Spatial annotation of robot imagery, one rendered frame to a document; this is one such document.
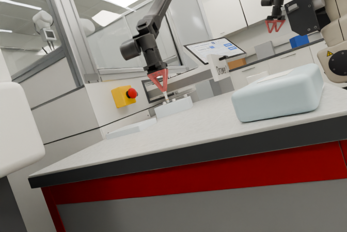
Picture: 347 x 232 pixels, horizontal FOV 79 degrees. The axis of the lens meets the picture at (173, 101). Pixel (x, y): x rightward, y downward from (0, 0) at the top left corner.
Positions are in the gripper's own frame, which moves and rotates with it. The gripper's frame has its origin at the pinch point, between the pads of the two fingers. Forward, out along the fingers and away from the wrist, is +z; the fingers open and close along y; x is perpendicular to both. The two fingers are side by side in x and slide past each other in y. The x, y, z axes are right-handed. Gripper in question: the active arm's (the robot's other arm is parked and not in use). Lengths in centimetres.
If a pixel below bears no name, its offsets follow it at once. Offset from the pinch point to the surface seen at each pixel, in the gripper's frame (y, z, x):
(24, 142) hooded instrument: 53, 3, -5
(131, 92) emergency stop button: 2.5, -2.8, -11.0
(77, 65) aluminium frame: 12.9, -15.6, -20.9
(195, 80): -14.8, 0.2, 10.4
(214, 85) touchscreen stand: -124, 7, 15
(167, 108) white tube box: 2.9, 6.7, -0.2
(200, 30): -185, -59, 19
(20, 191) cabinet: 0, 22, -77
